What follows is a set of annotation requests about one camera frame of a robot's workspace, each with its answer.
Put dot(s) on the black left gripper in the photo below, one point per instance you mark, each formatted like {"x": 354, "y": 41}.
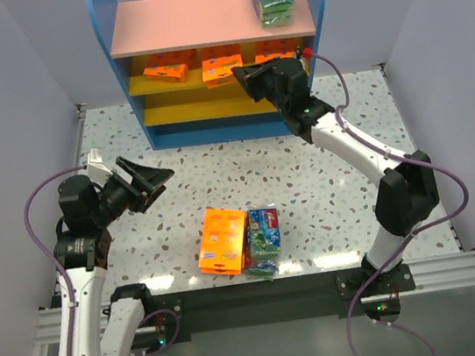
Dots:
{"x": 133, "y": 186}

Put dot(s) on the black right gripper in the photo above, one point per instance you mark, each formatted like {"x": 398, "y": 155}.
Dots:
{"x": 265, "y": 81}

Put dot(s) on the orange sponge box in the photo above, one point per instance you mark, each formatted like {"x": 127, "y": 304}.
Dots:
{"x": 170, "y": 67}
{"x": 217, "y": 65}
{"x": 223, "y": 242}
{"x": 266, "y": 50}

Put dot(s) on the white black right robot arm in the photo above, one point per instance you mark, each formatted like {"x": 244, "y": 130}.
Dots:
{"x": 407, "y": 191}

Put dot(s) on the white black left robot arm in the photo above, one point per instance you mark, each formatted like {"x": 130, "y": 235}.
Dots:
{"x": 91, "y": 198}

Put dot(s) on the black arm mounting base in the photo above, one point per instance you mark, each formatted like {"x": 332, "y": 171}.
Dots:
{"x": 259, "y": 301}

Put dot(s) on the blue shelf unit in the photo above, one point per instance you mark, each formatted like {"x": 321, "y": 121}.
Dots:
{"x": 177, "y": 114}

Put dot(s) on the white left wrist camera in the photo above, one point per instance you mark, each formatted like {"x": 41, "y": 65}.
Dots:
{"x": 97, "y": 171}

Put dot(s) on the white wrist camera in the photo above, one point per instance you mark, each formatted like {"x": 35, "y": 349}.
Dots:
{"x": 305, "y": 53}
{"x": 97, "y": 171}

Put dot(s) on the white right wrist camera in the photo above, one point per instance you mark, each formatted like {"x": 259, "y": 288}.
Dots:
{"x": 305, "y": 53}

